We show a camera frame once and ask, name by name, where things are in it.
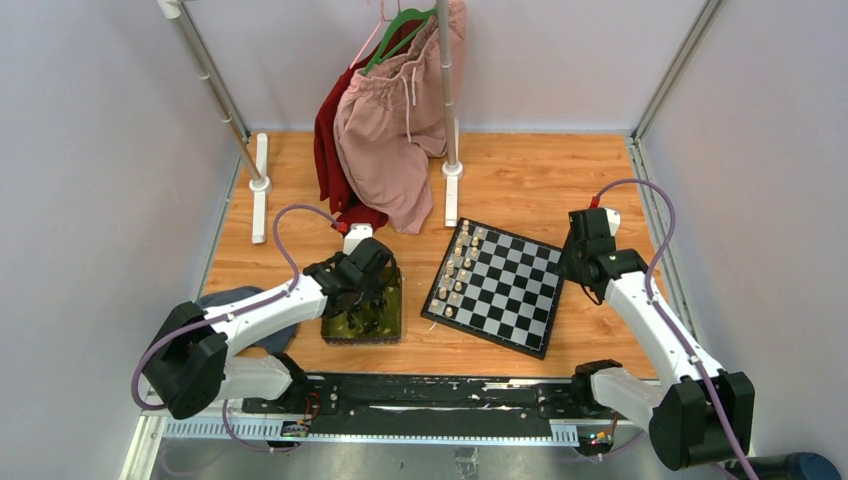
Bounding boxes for black and white chessboard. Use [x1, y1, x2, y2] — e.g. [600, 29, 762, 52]
[421, 218, 565, 359]

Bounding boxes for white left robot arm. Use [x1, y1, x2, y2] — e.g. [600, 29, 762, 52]
[134, 237, 397, 420]

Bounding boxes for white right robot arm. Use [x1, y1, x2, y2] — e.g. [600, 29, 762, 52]
[559, 207, 755, 471]

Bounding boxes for black chess pieces pile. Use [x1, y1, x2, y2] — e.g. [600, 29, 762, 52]
[331, 293, 393, 336]

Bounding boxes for gold metal tin tray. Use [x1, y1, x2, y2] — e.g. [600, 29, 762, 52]
[320, 267, 403, 346]

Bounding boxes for dark red garment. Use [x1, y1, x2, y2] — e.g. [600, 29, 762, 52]
[314, 20, 427, 228]

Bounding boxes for grey blue cloth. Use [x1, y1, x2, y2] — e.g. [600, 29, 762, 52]
[195, 286, 299, 356]

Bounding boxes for white clothes rack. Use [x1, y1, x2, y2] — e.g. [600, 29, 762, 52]
[158, 1, 464, 244]

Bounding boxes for pink shorts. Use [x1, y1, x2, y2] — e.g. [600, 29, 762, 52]
[334, 18, 447, 234]

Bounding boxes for pink clothes hanger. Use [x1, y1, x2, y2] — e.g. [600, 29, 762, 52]
[349, 0, 402, 71]

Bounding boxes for green clothes hanger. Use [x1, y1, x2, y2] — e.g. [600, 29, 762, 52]
[362, 6, 440, 76]

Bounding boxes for dark blue cylinder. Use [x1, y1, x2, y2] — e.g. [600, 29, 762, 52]
[748, 452, 842, 480]

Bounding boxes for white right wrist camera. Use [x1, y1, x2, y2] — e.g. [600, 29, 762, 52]
[601, 207, 622, 238]

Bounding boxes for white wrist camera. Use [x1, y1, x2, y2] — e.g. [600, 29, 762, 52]
[601, 207, 622, 238]
[342, 223, 374, 255]

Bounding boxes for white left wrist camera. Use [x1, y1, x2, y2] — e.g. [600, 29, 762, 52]
[342, 223, 374, 255]

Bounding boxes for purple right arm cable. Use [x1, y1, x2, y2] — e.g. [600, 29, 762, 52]
[591, 178, 762, 480]

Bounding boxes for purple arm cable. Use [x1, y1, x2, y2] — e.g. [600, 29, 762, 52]
[591, 178, 762, 480]
[130, 203, 346, 412]

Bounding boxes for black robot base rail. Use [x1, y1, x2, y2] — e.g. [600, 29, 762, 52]
[142, 370, 677, 458]

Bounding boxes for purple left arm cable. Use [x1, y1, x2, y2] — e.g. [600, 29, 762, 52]
[130, 203, 346, 412]

